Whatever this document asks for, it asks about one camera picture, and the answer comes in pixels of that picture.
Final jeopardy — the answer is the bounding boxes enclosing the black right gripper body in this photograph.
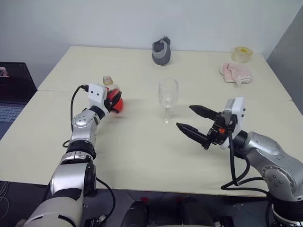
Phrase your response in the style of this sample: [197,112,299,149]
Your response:
[205,110,238,148]

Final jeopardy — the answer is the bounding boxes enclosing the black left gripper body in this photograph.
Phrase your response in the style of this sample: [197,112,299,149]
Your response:
[103,98,115,114]

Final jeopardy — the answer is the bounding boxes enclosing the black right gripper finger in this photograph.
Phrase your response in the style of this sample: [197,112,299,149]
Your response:
[176,122,212,151]
[189,105,220,122]

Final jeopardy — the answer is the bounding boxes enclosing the clear bottle with red drink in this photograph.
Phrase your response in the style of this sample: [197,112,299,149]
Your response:
[102,75,125,114]

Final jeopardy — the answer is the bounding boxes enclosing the clear wine glass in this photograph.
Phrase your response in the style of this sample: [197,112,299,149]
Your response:
[158,78,179,126]

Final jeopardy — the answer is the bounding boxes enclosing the pink folded towel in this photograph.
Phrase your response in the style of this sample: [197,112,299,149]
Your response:
[219,62,254,85]

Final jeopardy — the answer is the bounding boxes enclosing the clear yellowish tape roll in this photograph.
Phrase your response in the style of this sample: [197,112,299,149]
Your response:
[231,46,253,64]

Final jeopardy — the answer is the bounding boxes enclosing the dark rounded shape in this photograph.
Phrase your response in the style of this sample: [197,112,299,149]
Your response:
[123,201,150,227]
[179,196,209,227]

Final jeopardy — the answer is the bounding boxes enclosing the black laptop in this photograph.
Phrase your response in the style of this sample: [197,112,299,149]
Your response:
[0,61,38,140]

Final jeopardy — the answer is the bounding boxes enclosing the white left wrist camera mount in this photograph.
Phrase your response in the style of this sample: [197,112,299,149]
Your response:
[87,83,107,110]

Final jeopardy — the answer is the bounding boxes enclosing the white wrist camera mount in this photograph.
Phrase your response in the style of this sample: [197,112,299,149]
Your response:
[221,96,246,150]
[87,83,107,110]

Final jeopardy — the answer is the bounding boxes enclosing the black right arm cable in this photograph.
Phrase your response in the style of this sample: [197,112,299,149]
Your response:
[220,129,270,197]

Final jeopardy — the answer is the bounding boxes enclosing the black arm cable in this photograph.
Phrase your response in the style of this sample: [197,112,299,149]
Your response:
[62,84,116,220]
[220,129,270,197]

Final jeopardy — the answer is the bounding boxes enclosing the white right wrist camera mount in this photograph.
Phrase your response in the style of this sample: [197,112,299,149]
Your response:
[221,96,246,150]

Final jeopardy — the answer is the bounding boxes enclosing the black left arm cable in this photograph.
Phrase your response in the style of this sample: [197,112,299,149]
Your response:
[62,84,116,220]

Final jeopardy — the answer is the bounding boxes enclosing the thin white cables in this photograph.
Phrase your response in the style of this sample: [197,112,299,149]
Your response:
[0,181,10,215]

